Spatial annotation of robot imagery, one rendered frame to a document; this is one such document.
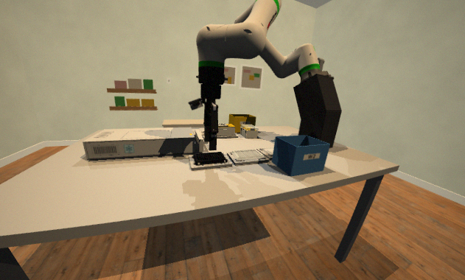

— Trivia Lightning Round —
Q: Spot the yellow open-top bin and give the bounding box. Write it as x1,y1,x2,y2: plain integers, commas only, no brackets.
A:
228,114,256,133

